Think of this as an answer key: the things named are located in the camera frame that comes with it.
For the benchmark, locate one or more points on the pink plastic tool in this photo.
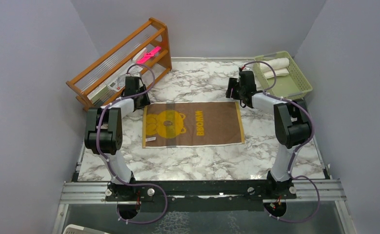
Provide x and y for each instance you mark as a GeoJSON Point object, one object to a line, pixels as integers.
{"type": "Point", "coordinates": [147, 56]}

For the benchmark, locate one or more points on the wooden shelf rack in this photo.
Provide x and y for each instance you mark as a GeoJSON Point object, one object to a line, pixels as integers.
{"type": "Point", "coordinates": [145, 38]}

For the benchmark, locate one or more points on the yellow towel white trim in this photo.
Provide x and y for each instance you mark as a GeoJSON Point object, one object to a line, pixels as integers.
{"type": "Point", "coordinates": [192, 124]}

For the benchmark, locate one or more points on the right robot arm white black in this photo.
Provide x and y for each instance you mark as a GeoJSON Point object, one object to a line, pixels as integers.
{"type": "Point", "coordinates": [292, 124]}

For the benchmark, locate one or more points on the green stapler box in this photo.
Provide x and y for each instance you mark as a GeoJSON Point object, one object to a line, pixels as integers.
{"type": "Point", "coordinates": [98, 93]}

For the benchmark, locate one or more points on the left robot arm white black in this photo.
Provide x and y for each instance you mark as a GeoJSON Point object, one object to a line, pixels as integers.
{"type": "Point", "coordinates": [104, 135]}

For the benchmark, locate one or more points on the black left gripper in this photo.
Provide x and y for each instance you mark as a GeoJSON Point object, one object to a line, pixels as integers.
{"type": "Point", "coordinates": [146, 101]}

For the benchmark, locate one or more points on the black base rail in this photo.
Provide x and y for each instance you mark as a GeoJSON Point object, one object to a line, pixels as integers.
{"type": "Point", "coordinates": [200, 195]}

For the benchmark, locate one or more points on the white terry towel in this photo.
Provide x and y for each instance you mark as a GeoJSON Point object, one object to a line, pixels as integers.
{"type": "Point", "coordinates": [279, 65]}

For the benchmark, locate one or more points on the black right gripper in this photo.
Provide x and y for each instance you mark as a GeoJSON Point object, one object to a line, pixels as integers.
{"type": "Point", "coordinates": [230, 93]}

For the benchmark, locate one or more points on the white bin corner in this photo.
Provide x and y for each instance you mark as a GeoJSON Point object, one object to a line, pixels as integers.
{"type": "Point", "coordinates": [76, 229]}

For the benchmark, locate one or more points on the ruler set clear package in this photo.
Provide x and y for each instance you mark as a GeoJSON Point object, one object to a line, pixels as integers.
{"type": "Point", "coordinates": [117, 80]}

